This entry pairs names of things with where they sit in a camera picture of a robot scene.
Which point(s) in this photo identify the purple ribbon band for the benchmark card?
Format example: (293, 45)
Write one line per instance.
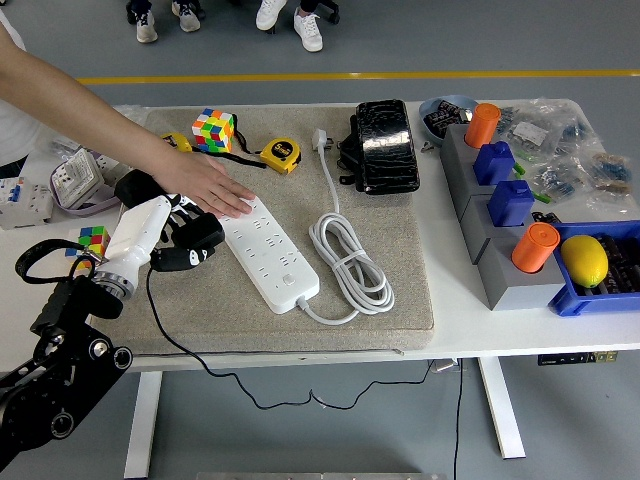
(85, 210)

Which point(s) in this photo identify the grey under-table bracket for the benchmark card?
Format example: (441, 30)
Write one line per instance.
(445, 367)

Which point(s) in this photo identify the white circuit breaker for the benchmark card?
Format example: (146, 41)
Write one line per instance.
(25, 202)

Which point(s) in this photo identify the small metal clip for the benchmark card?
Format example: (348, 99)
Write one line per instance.
(426, 146)

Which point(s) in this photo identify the large colourful puzzle cube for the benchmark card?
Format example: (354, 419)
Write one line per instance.
(212, 131)

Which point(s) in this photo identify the clear bag of blue components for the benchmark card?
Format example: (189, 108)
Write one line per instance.
(572, 132)
(555, 182)

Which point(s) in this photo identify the blue-grey bowl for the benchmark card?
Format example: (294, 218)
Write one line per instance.
(460, 99)

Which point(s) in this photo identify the small colourful puzzle cube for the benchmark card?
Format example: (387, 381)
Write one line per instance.
(92, 237)

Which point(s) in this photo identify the person's hand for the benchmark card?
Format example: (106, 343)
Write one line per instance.
(200, 180)

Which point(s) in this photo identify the white table leg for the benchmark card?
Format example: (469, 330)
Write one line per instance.
(500, 410)
(142, 425)

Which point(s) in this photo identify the clear bag with white card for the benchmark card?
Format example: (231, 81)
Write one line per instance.
(530, 132)

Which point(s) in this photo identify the clear bag of brown resistors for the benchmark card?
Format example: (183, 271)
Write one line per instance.
(610, 172)

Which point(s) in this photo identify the black glossy case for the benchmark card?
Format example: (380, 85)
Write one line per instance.
(387, 145)

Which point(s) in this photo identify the grey block holder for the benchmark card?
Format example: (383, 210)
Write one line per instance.
(477, 212)
(525, 297)
(454, 137)
(467, 172)

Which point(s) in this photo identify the small black component cluster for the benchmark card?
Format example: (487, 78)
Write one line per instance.
(545, 217)

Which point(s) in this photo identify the dark electronic components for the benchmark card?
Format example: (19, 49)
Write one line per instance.
(622, 265)

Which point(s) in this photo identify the small green plastic peg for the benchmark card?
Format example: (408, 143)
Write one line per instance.
(542, 197)
(520, 168)

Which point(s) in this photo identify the grey-brown table mat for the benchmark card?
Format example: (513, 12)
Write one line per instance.
(390, 225)

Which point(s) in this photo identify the black table control panel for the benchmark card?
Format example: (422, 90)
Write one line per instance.
(555, 359)

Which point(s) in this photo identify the blue plastic block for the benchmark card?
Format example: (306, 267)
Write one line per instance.
(492, 165)
(510, 205)

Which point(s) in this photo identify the black cloth pouch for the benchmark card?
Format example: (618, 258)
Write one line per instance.
(132, 187)

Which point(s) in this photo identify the orange cylinder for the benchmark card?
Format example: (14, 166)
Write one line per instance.
(532, 250)
(482, 125)

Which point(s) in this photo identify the yellow tape measure 5m print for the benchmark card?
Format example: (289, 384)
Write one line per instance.
(280, 152)

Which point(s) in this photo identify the white power strip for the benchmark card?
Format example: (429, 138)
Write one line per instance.
(270, 250)

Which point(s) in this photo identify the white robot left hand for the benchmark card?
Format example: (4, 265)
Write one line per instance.
(137, 225)

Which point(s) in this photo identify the white wall socket panel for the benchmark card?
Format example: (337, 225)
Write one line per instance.
(107, 165)
(75, 180)

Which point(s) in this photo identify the yellow tape measure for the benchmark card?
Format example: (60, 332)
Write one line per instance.
(177, 141)

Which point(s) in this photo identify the person's white shoe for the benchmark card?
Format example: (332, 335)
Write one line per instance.
(272, 14)
(147, 27)
(308, 31)
(186, 19)

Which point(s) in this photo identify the yellow lemon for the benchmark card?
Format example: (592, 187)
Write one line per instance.
(582, 260)

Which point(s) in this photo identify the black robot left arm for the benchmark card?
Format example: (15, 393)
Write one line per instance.
(40, 400)

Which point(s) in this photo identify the blue plastic bin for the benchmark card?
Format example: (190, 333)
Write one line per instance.
(565, 300)

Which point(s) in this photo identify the person's forearm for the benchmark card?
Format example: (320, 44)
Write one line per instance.
(75, 105)

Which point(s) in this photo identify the black plug adapter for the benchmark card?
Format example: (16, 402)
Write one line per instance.
(200, 232)

